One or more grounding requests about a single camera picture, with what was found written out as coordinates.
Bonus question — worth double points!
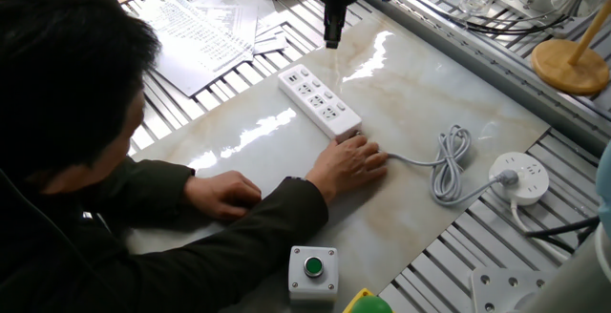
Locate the round wooden stand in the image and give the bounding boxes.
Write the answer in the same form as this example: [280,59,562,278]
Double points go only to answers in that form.
[530,0,611,97]

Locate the left forearm dark sleeve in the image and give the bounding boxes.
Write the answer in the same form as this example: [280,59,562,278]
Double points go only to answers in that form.
[95,156,197,228]

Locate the blank folded paper sheets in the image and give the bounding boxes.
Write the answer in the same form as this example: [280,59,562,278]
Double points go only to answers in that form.
[252,24,290,56]

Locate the yellow box green mushroom button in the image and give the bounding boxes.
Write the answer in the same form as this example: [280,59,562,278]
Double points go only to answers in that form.
[342,287,395,313]

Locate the person's head black hair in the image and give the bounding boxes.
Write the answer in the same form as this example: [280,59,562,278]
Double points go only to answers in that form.
[0,0,161,195]

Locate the right forearm dark sleeve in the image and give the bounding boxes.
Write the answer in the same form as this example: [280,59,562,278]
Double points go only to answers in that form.
[142,175,330,313]

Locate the large printed paper sheet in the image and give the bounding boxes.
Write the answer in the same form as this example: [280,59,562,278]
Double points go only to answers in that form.
[137,0,257,97]

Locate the person's left hand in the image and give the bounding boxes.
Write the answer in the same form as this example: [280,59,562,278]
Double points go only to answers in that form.
[183,169,263,221]

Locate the black cable bundle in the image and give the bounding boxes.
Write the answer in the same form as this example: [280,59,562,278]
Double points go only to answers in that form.
[465,11,577,36]

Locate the person's right hand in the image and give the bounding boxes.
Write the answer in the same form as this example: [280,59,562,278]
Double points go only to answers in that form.
[305,134,390,204]

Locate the white socket hub cable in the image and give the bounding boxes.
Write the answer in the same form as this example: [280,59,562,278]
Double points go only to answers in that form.
[509,198,572,262]

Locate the grey box small green button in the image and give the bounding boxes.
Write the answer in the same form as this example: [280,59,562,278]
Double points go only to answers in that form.
[287,244,340,303]

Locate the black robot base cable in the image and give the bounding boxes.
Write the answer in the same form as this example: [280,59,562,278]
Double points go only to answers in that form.
[522,215,602,255]

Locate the white four-button power strip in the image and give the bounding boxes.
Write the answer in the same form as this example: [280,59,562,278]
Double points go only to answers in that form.
[277,63,363,143]

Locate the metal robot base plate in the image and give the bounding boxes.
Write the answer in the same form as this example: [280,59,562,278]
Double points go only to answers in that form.
[470,267,559,313]

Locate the person's torso dark jacket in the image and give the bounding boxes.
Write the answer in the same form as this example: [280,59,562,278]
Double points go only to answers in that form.
[0,159,158,313]

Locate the grey power strip cable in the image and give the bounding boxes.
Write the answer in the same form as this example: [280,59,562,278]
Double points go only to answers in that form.
[376,124,520,208]

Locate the aluminium frame rail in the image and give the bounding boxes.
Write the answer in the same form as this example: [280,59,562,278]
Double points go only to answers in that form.
[361,0,611,157]

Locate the round white socket hub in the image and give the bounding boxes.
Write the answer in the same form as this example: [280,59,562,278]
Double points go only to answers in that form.
[488,151,551,207]

